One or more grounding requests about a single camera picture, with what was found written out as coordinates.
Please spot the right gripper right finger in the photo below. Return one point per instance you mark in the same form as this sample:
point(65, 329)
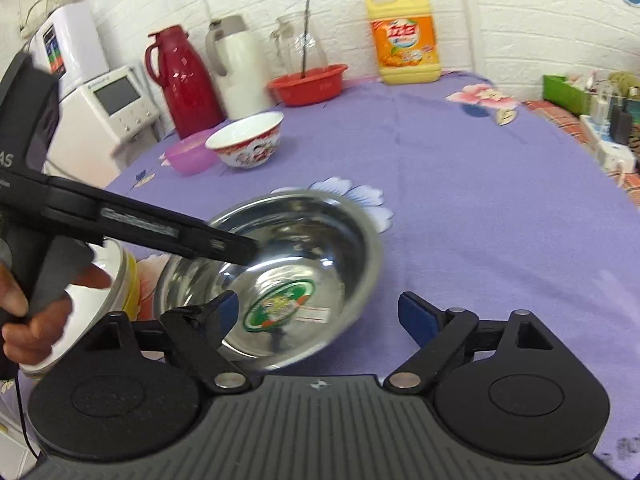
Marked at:
point(507, 389)

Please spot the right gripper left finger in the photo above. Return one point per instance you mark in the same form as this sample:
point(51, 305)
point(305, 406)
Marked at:
point(130, 389)

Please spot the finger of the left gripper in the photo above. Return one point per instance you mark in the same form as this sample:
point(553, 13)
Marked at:
point(88, 213)

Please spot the white floral plate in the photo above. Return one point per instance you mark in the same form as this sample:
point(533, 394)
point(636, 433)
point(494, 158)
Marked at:
point(90, 305)

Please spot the pink plastic bowl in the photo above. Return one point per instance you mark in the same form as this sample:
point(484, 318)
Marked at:
point(190, 156)

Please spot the white red ceramic bowl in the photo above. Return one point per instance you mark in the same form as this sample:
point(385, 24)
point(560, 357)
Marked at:
point(248, 142)

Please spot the stainless steel bowl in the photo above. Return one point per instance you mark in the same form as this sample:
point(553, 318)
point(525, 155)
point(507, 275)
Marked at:
point(319, 261)

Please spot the person's left hand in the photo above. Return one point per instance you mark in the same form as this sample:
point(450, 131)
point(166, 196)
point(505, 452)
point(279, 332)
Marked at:
point(32, 342)

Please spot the white water dispenser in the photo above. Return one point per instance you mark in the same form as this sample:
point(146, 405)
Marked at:
point(105, 125)

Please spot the red thermos jug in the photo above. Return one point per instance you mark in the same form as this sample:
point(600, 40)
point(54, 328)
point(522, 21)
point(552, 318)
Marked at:
point(173, 64)

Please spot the white appliance with display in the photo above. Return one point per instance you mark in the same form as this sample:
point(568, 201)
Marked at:
point(68, 46)

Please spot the white thermos jug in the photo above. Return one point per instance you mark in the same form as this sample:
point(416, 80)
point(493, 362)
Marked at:
point(240, 70)

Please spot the purple floral tablecloth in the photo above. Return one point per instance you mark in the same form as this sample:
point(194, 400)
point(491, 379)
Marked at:
point(488, 218)

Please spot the red plastic basket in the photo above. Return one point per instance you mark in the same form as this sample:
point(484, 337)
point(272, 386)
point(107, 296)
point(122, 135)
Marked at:
point(316, 86)

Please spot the clear glass carafe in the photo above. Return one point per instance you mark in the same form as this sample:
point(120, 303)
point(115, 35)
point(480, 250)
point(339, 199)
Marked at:
point(287, 38)

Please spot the black straw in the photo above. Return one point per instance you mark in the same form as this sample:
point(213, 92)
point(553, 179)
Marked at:
point(305, 40)

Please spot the green box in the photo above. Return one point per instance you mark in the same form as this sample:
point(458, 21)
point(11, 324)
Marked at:
point(558, 91)

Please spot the yellow detergent bottle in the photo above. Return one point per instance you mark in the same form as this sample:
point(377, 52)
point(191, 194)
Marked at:
point(404, 37)

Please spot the white pipe on wall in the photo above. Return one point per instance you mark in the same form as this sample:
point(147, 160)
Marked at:
point(472, 20)

